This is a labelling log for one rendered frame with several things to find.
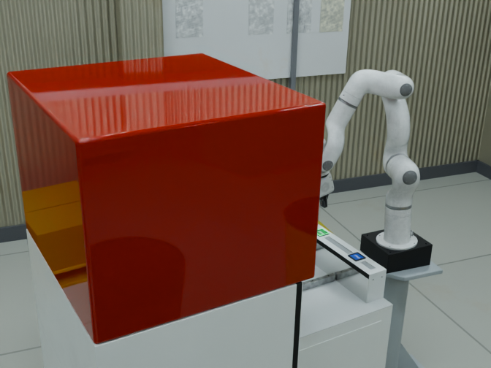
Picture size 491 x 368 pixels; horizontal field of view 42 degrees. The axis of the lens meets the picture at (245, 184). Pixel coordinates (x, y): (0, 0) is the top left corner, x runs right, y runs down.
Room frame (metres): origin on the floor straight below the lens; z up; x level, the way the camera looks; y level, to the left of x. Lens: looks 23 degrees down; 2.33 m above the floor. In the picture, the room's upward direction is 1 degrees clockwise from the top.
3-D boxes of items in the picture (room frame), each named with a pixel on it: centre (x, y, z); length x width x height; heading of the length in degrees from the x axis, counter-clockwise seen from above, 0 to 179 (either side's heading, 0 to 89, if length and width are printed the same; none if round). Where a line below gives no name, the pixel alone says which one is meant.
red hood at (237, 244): (2.00, 0.29, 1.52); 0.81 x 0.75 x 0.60; 31
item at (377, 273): (2.57, -0.42, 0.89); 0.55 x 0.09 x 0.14; 31
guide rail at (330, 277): (2.37, -0.19, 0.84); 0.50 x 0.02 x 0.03; 121
